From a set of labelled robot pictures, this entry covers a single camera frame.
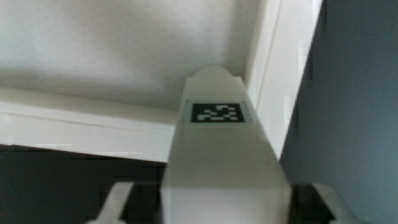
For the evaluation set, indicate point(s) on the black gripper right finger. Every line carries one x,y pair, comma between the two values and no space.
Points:
317,206

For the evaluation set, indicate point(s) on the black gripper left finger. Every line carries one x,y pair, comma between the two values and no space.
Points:
130,205

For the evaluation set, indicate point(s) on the white front fence rail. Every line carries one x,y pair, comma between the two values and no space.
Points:
109,130

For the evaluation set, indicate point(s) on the white desk top tray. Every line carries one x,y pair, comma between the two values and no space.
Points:
107,51

